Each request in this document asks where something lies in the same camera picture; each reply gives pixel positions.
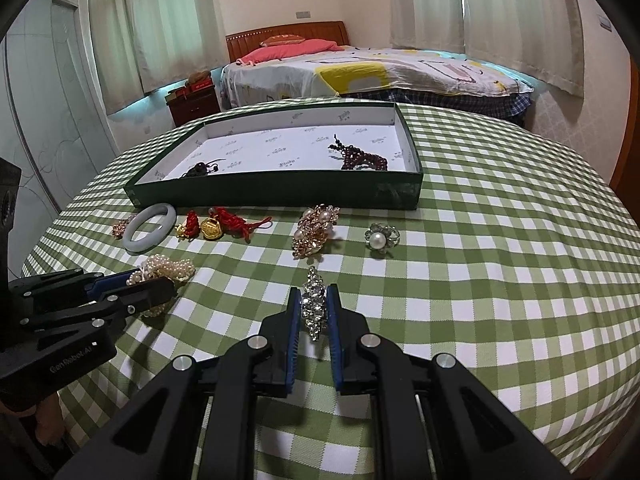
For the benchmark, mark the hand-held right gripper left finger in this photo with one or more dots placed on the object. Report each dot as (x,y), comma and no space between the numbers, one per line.
(292,345)

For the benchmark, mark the silver crystal brooch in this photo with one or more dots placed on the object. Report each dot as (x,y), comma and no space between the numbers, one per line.
(314,310)

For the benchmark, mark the frosted glass wardrobe door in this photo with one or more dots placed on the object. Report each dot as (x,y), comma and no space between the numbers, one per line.
(50,110)

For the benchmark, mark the green checked tablecloth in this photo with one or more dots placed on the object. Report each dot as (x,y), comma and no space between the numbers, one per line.
(500,260)

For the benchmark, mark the pink pillow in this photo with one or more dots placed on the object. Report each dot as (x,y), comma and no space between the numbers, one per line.
(290,50)

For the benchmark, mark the person's left hand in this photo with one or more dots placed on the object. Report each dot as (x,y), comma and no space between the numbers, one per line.
(50,425)

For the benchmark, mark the red box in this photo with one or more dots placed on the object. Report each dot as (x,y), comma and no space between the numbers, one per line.
(197,86)

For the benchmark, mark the wall switch panel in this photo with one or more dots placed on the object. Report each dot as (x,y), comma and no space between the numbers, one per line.
(604,22)

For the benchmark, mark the white sheer curtain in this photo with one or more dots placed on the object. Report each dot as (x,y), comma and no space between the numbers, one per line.
(175,20)
(112,35)
(425,5)
(525,20)

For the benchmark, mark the pale jade bangle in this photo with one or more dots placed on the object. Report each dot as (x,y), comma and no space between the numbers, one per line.
(141,246)

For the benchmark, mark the wooden bed headboard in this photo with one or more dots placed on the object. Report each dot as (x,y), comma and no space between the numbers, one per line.
(250,40)

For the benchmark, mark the small red gold charm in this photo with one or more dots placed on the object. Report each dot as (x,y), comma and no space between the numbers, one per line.
(189,225)

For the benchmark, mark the brown soft item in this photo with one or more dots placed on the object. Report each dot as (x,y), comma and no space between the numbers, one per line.
(197,77)

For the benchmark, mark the wooden room door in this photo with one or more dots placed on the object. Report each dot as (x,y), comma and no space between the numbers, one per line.
(630,150)

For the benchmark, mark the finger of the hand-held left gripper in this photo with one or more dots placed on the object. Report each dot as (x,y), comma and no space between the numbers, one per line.
(150,295)
(102,284)

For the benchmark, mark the dark green shallow box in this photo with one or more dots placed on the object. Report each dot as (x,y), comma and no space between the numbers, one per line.
(275,192)

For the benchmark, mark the dark wooden nightstand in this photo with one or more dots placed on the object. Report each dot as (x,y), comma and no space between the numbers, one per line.
(195,107)

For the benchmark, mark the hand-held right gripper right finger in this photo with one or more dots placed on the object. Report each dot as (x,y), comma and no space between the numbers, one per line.
(334,350)

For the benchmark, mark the blue plaid bedsheet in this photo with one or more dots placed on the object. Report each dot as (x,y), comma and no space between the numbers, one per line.
(450,102)

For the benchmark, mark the gold pearl cluster brooch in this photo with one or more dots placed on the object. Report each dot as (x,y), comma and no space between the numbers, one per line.
(312,230)

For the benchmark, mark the red patterned cushion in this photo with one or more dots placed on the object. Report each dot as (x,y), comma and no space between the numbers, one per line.
(282,39)

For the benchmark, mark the small gold brooch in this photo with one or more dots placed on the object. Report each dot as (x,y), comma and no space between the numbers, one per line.
(119,229)

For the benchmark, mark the bed with patterned cover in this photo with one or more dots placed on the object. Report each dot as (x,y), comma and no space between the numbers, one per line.
(425,70)

